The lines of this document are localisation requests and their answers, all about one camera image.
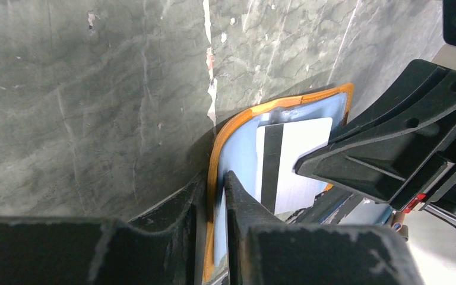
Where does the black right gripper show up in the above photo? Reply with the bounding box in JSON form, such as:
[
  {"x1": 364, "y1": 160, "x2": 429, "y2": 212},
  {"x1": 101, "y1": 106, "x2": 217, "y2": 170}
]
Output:
[{"x1": 295, "y1": 59, "x2": 456, "y2": 229}]

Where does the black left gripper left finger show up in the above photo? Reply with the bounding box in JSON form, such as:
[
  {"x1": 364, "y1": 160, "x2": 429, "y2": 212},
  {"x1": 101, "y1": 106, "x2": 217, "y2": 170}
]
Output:
[{"x1": 0, "y1": 173, "x2": 207, "y2": 284}]

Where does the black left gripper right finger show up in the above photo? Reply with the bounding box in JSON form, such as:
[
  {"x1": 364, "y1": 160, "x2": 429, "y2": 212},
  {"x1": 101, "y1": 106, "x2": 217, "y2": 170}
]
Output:
[{"x1": 224, "y1": 172, "x2": 423, "y2": 284}]

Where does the orange blue card holder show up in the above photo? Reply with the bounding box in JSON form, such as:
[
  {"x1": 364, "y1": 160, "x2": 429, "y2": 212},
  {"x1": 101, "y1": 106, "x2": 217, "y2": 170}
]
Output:
[{"x1": 202, "y1": 83, "x2": 354, "y2": 281}]

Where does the white card black stripe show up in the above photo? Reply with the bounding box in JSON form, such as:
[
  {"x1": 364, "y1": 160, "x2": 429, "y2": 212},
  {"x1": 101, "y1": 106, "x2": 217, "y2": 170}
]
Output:
[{"x1": 255, "y1": 118, "x2": 333, "y2": 214}]

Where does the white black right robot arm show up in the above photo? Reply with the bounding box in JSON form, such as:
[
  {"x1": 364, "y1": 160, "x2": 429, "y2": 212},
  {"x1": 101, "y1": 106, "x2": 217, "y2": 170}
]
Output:
[{"x1": 295, "y1": 1, "x2": 456, "y2": 231}]

